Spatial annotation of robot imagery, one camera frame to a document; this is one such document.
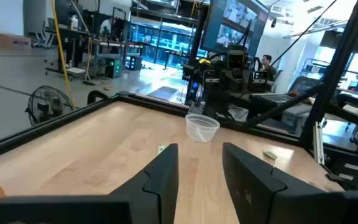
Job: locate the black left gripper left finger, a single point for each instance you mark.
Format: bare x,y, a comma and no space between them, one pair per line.
163,186

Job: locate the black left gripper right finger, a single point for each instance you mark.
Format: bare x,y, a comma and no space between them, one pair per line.
247,186

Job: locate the green white packet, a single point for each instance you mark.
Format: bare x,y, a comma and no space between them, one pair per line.
161,149
269,154

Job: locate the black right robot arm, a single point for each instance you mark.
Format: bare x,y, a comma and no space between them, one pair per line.
216,105

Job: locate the person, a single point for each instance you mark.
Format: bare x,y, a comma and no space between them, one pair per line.
267,62

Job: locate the clear plastic bowl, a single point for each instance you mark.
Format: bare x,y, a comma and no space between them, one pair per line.
202,133

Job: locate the dark floor mat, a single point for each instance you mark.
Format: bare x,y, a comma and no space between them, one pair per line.
163,92

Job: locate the black computer tower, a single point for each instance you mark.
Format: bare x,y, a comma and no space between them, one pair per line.
134,63

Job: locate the computer tower with green lights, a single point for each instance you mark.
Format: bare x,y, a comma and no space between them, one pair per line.
113,70

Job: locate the black floor fan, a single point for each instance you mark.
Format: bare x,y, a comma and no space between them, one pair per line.
47,105

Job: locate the white bottle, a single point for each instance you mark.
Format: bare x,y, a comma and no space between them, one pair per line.
74,23

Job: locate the dark cluttered workbench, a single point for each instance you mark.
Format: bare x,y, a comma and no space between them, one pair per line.
70,32

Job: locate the grey office chair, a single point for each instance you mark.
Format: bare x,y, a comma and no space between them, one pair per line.
43,34

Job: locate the cardboard box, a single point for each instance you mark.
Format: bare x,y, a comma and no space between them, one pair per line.
11,42

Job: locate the black monitor stand post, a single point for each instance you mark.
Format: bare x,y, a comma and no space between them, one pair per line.
197,40

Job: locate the large wall monitor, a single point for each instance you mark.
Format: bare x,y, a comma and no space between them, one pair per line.
235,28

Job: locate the silver metal bracket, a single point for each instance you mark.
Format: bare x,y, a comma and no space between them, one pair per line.
319,146

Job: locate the black aluminium table frame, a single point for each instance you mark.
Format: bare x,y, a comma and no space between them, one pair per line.
57,119

